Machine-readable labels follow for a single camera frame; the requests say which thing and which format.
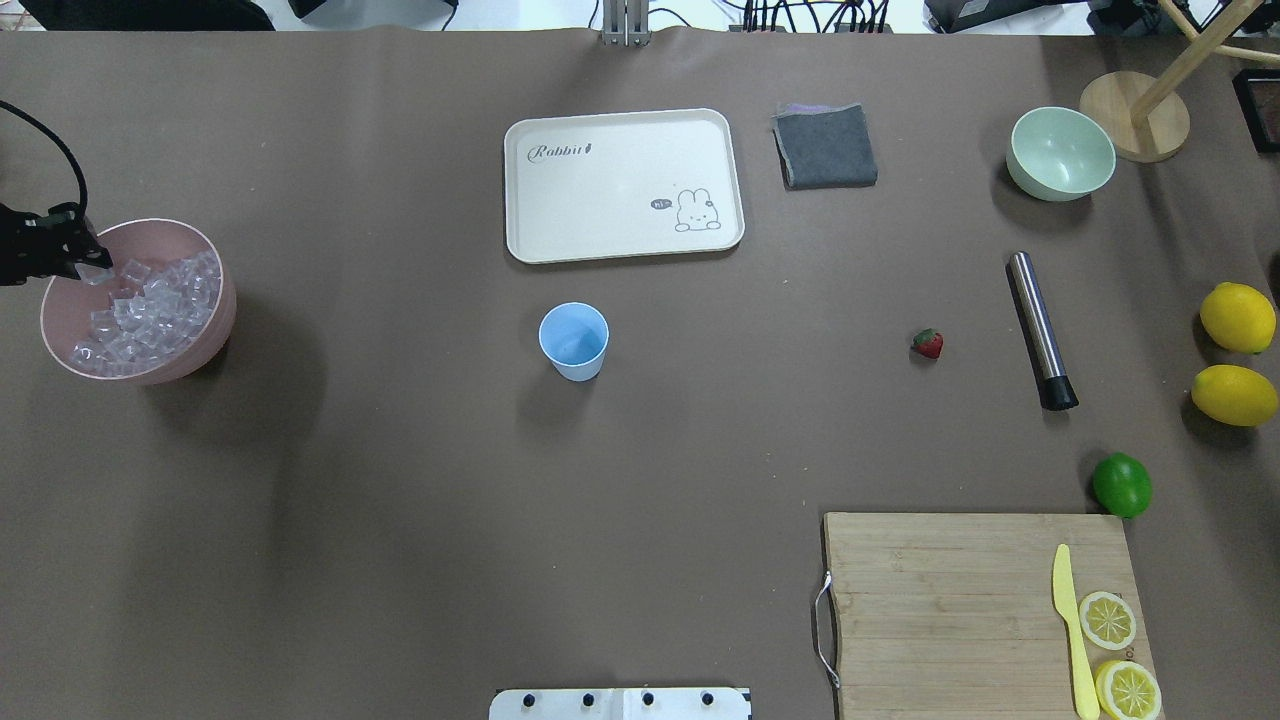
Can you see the yellow lemon far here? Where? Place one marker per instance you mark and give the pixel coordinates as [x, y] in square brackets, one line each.
[1234, 395]

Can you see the yellow lemon near scoop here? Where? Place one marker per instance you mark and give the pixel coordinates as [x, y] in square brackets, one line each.
[1238, 318]

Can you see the green lime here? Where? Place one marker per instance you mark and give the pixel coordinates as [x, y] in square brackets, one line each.
[1122, 484]

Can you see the red strawberry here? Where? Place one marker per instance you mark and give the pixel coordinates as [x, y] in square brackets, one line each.
[928, 343]

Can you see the pink bowl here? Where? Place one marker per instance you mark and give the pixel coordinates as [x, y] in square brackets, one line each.
[67, 304]

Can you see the aluminium frame post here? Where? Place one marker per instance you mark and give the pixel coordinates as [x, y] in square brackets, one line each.
[625, 23]

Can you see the wooden cutting board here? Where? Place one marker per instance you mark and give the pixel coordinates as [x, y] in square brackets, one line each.
[949, 615]

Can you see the lemon slice upper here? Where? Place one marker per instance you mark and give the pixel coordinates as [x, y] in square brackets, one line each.
[1108, 621]

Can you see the yellow plastic knife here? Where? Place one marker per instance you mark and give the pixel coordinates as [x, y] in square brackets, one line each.
[1086, 703]

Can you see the cream rabbit tray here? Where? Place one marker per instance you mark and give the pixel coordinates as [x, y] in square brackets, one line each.
[621, 185]

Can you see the wooden glass stand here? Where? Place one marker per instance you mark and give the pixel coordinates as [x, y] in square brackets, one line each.
[1142, 115]

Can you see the mint green bowl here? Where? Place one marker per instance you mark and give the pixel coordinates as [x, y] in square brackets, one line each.
[1059, 154]

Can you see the steel muddler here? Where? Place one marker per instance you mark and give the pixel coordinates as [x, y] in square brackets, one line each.
[1056, 392]

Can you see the light blue cup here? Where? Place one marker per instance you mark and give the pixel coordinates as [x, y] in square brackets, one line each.
[575, 338]

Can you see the pile of ice cubes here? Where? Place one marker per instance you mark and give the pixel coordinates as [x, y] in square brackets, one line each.
[155, 312]

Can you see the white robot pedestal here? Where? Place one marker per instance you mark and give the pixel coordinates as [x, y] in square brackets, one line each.
[623, 703]

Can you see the grey folded cloth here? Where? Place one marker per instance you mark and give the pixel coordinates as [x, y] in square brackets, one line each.
[824, 147]

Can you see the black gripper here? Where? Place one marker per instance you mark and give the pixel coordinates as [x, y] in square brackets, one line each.
[30, 252]

